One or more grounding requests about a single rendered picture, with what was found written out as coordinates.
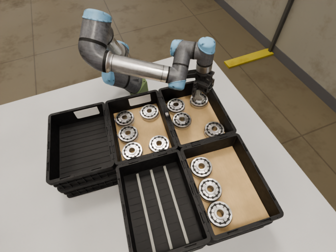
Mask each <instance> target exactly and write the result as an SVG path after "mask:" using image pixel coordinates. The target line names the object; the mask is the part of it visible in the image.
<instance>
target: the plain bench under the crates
mask: <svg viewBox="0 0 336 252"><path fill-rule="evenodd" d="M211 70H212V71H214V75H213V76H212V78H213V79H215V80H214V85H213V87H212V88H213V89H214V91H215V93H216V95H217V96H218V98H219V100H220V102H221V103H222V105H223V107H224V109H225V110H226V112H227V114H228V116H229V117H230V119H231V121H232V123H233V124H234V126H235V128H236V133H237V134H239V135H240V137H241V138H242V140H243V142H244V144H245V145H246V147H247V149H248V151H249V152H250V154H251V156H252V158H253V159H254V161H255V163H256V165H257V166H258V168H259V170H260V172H261V173H262V175H263V177H264V179H265V180H266V182H267V184H268V186H269V187H270V189H271V191H272V193H273V194H274V196H275V198H276V200H277V201H278V203H279V205H280V207H281V209H282V210H283V213H284V215H283V217H282V218H280V219H277V220H274V221H273V222H272V223H271V224H269V225H266V226H264V227H263V228H260V229H257V230H254V231H251V232H248V233H245V234H242V235H239V236H236V237H234V238H231V239H228V240H225V241H222V242H219V243H216V244H213V245H210V246H208V245H206V246H204V247H203V248H201V249H198V250H196V251H193V252H336V212H335V210H334V209H333V208H332V207H331V205H330V204H329V203H328V202H327V200H326V199H325V198H324V197H323V195H322V194H321V193H320V192H319V190H318V189H317V188H316V187H315V186H314V184H313V183H312V182H311V181H310V179H309V178H308V177H307V176H306V174H305V173H304V172H303V171H302V169H301V168H300V167H299V166H298V164H297V163H296V162H295V161H294V159H293V158H292V157H291V156H290V155H289V153H288V152H287V151H286V150H285V148H284V147H283V146H282V145H281V143H280V142H279V141H278V140H277V138H276V137H275V136H274V135H273V133H272V132H271V131H270V130H269V128H268V127H267V126H266V125H265V124H264V122H263V121H262V120H261V119H260V117H259V116H258V115H257V114H256V112H255V111H254V110H253V109H252V107H251V106H250V105H249V104H248V102H247V101H246V100H245V99H244V97H243V96H242V95H241V94H240V93H239V91H238V90H237V89H236V88H235V86H234V85H233V84H232V83H231V81H230V80H229V79H228V78H227V76H226V75H225V74H224V73H223V71H222V70H221V69H220V68H219V66H218V65H217V64H216V63H215V62H214V60H213V63H212V69H211ZM130 95H131V94H130V93H129V92H128V91H127V90H125V89H124V88H120V87H116V86H111V85H109V84H106V83H104V82H103V79H102V77H98V78H95V79H91V80H88V81H84V82H81V83H77V84H73V85H70V86H66V87H63V88H59V89H56V90H52V91H49V92H45V93H42V94H38V95H34V96H31V97H27V98H24V99H20V100H17V101H13V102H10V103H6V104H3V105H0V252H129V248H128V242H127V236H126V229H125V223H124V217H123V211H122V205H121V198H120V192H119V186H118V184H117V185H114V186H110V187H107V188H103V189H100V190H96V191H93V192H89V193H86V194H82V195H79V196H75V197H72V198H68V197H67V195H65V194H64V193H60V192H59V191H58V190H57V187H54V186H53V185H49V184H48V183H46V166H47V139H48V116H49V115H50V114H52V113H57V112H61V111H65V110H70V109H74V108H78V107H83V106H87V105H91V104H96V103H100V102H104V103H105V102H106V101H109V100H113V99H117V98H121V97H126V96H130Z"/></svg>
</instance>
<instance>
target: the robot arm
mask: <svg viewBox="0 0 336 252"><path fill-rule="evenodd" d="M111 23H112V17H111V16H110V15H109V14H108V13H106V12H103V11H100V10H97V9H92V8H88V9H85V10H84V12H83V16H82V23H81V29H80V35H79V40H78V51H79V53H80V55H81V57H82V58H83V60H84V61H85V62H86V63H87V64H88V65H89V66H91V67H92V68H94V69H95V70H97V71H100V72H102V73H101V76H102V80H103V82H104V83H105V84H107V85H110V86H114V87H118V88H122V89H125V90H126V91H128V92H129V93H131V94H136V93H137V92H138V91H139V90H140V89H141V86H142V82H143V79H148V80H153V81H157V82H162V83H167V84H168V87H169V88H170V89H173V90H178V91H182V90H183V89H184V88H185V84H186V81H187V80H186V79H191V78H195V81H194V83H193V88H192V98H193V100H194V102H196V100H200V101H202V100H203V98H202V96H201V94H202V93H204V94H206V95H207V93H209V90H211V89H212V87H213V86H214V82H215V79H214V78H213V75H214V74H215V72H214V71H212V66H213V60H214V54H215V51H216V50H215V48H216V42H215V40H214V39H213V38H211V37H208V36H206V37H202V38H200V39H199V41H198V42H195V41H187V40H183V39H182V40H180V39H174V40H173V41H172V43H171V46H170V55H171V56H172V57H174V58H173V63H172V67H171V66H167V65H162V64H157V63H153V62H148V61H144V60H139V59H135V58H130V57H128V54H129V46H128V45H127V44H126V43H124V42H122V41H119V40H116V39H115V37H114V31H113V29H112V27H111ZM190 59H191V60H196V69H192V70H188V69H189V64H190Z"/></svg>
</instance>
